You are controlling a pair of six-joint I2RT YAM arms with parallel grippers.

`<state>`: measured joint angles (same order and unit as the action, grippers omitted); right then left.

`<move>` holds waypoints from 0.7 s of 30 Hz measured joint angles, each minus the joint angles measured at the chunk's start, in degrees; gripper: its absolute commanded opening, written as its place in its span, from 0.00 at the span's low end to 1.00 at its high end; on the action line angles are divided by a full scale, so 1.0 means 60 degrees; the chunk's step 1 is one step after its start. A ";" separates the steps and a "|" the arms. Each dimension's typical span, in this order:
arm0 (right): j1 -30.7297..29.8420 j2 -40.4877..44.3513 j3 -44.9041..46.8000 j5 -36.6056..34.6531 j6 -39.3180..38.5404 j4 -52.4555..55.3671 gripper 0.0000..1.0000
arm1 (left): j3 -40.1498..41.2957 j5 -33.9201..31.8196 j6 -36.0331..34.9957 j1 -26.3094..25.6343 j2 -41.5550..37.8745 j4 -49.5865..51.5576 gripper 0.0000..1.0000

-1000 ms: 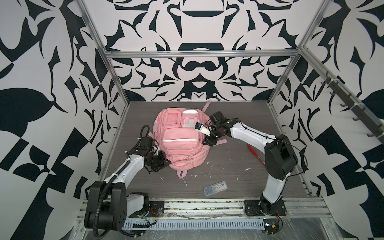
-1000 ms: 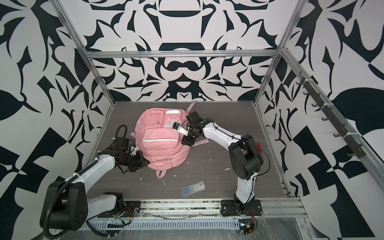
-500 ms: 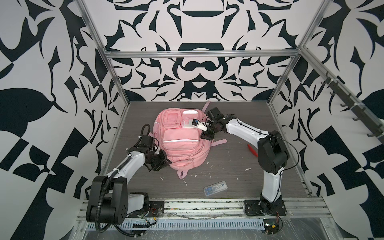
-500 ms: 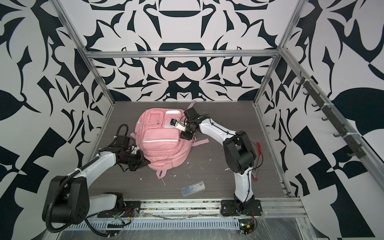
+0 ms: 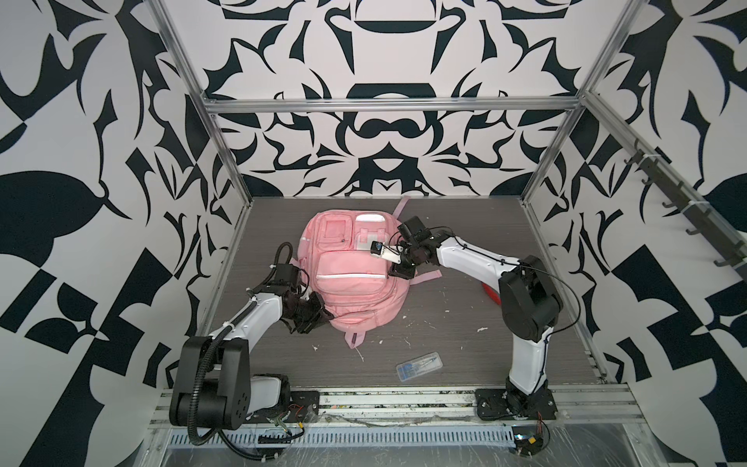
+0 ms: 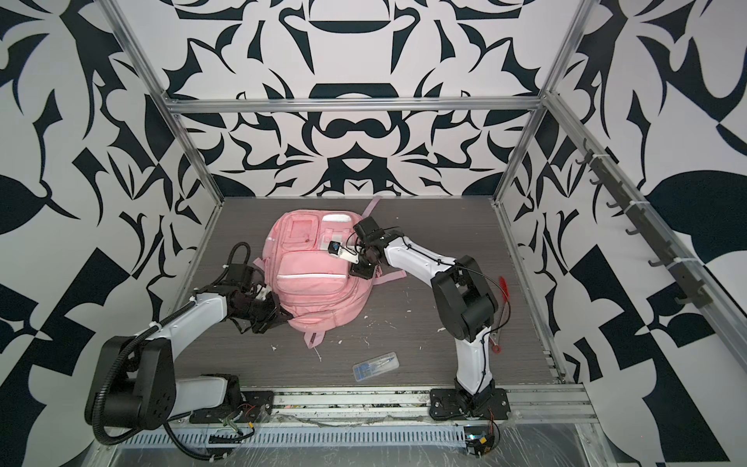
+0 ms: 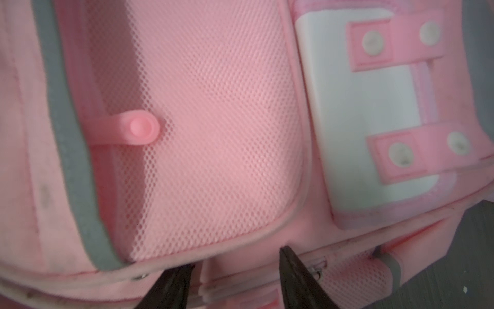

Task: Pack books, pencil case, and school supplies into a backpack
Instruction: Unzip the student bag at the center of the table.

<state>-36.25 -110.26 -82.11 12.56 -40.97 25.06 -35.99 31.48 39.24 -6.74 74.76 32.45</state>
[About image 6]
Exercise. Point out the red pen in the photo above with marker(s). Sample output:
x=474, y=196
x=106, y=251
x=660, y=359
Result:
x=501, y=317

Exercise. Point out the pink school backpack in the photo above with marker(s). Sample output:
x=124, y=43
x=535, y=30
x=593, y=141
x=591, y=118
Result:
x=313, y=285

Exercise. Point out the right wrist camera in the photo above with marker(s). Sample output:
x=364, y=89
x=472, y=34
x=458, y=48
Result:
x=341, y=251

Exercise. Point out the aluminium frame crossbar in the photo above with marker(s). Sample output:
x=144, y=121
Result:
x=182, y=106

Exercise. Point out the small circuit board front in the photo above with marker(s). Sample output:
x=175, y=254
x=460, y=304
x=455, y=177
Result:
x=481, y=440

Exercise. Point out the black wall hook rail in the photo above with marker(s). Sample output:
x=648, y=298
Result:
x=648, y=224

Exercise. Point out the clear plastic ruler case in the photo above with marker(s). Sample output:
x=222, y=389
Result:
x=375, y=367

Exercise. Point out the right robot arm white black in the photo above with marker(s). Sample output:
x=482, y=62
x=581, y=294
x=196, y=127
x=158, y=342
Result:
x=464, y=301

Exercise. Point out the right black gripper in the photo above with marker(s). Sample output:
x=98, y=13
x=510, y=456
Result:
x=360, y=271

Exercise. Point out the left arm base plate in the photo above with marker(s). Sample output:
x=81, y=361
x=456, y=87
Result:
x=252, y=406

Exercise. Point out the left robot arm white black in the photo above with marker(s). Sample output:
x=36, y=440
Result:
x=135, y=388

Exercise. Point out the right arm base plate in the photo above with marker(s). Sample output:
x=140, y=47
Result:
x=491, y=403

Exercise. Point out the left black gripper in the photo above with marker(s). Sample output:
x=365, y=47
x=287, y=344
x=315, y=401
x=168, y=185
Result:
x=277, y=317

